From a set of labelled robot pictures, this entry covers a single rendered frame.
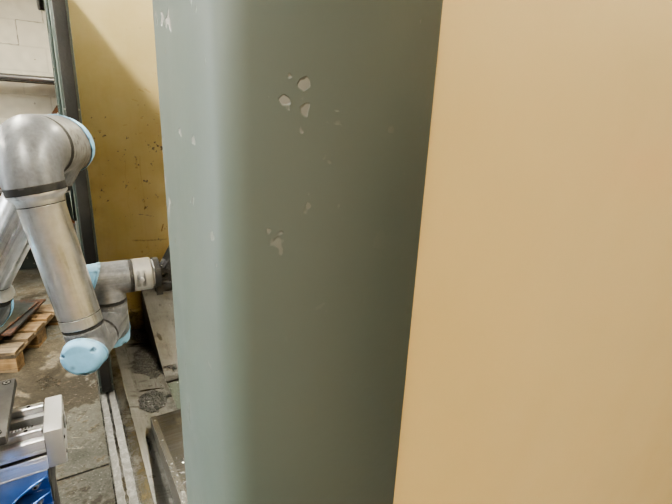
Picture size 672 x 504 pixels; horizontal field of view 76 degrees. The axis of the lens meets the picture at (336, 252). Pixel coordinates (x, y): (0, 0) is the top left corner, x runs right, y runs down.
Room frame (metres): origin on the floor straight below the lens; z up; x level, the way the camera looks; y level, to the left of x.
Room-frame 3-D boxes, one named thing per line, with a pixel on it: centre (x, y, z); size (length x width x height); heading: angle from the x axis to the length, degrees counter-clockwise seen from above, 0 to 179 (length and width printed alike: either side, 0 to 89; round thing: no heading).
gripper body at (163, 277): (0.98, 0.38, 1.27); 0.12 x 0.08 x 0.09; 123
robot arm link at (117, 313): (0.87, 0.50, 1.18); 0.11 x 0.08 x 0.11; 11
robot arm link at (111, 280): (0.89, 0.51, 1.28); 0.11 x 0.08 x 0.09; 123
